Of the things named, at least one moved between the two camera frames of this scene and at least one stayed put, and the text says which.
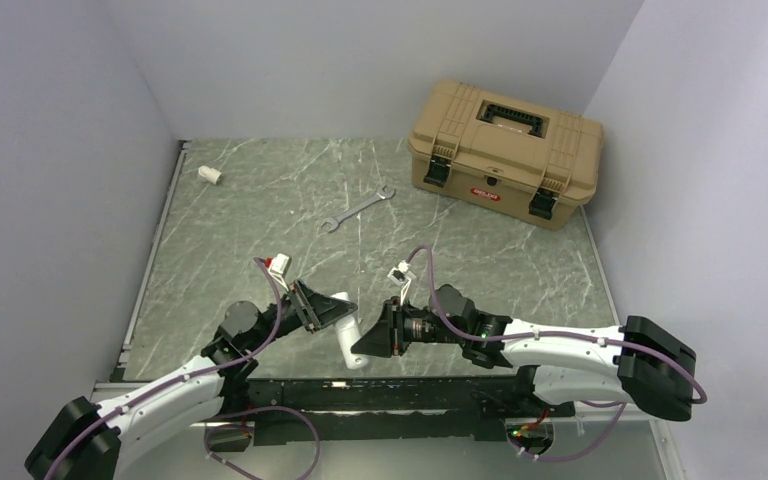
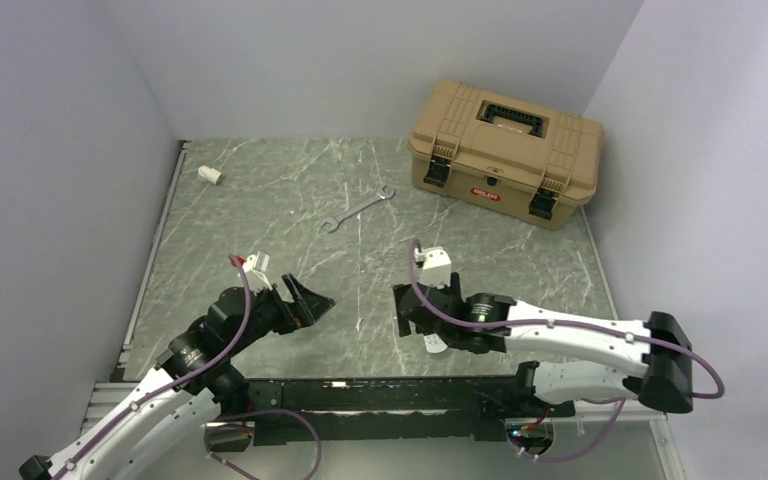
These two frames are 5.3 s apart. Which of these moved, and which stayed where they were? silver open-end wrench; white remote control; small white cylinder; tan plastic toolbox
Moved: white remote control
Stayed: silver open-end wrench; small white cylinder; tan plastic toolbox
